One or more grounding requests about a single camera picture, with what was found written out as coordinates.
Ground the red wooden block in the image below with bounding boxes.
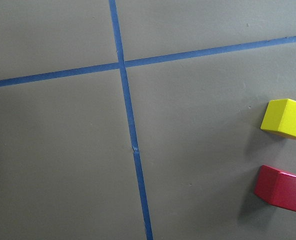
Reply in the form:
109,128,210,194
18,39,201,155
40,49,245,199
254,165,296,212

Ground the yellow wooden block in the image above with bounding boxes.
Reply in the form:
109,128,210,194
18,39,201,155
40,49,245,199
260,98,296,140

